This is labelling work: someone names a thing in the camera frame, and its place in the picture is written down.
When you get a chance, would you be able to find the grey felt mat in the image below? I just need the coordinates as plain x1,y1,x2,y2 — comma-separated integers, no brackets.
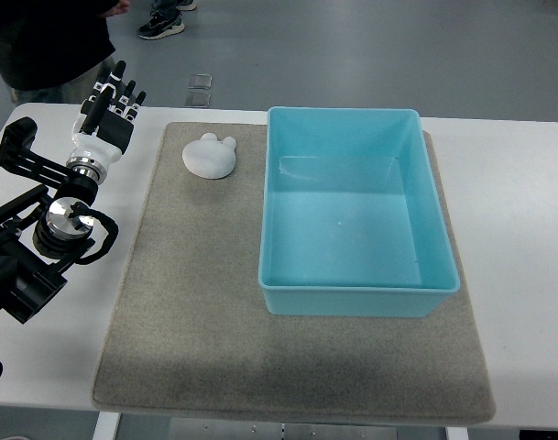
92,122,496,425

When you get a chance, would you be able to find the floor metal plate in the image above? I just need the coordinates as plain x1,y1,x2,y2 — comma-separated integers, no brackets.
188,73,213,90
185,91,211,108

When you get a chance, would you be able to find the blue plastic box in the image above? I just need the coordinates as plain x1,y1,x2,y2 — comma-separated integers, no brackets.
258,106,461,317

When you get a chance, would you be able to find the white table leg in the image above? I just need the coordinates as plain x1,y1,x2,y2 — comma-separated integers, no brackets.
92,412,121,440

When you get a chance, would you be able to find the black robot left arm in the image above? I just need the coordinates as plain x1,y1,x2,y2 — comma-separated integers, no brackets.
0,117,119,323

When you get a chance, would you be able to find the black sneaker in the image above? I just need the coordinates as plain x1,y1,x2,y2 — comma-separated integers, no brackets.
137,10,185,40

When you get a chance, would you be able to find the metal table crossbar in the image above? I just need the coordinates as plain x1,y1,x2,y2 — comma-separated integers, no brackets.
168,418,399,440

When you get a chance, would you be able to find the lower floor metal plate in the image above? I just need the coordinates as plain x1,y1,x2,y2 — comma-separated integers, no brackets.
185,91,211,108

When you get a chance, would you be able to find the upper floor metal plate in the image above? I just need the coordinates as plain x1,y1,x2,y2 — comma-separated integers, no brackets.
188,73,213,90

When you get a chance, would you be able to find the white bunny toy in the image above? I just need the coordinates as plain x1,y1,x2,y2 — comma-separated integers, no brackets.
181,133,237,180

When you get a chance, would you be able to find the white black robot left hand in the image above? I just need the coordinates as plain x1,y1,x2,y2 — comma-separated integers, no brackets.
67,60,146,174

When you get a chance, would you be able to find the person in black clothes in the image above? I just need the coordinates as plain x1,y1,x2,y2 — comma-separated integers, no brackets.
0,1,130,106

